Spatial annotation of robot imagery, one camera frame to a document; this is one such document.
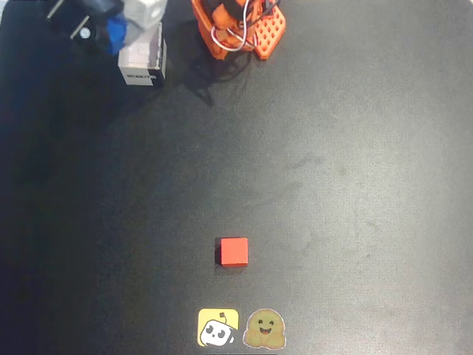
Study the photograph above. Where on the blue cube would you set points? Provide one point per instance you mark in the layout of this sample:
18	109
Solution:
116	33

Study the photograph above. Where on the orange and white robot arm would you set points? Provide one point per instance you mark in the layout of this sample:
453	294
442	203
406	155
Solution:
269	33

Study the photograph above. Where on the white cardboard box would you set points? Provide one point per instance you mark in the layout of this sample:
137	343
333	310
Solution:
142	72

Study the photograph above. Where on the red cube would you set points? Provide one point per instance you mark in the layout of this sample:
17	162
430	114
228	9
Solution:
233	251

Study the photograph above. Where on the black table mat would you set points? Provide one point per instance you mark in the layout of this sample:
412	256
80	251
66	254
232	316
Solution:
369	185

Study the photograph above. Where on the yellow robot sticker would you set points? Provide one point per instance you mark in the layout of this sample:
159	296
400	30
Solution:
216	329

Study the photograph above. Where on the hugging face sticker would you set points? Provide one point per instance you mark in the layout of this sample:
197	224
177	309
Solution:
264	329

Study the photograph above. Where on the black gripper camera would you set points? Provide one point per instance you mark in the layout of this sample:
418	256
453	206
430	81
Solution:
85	22

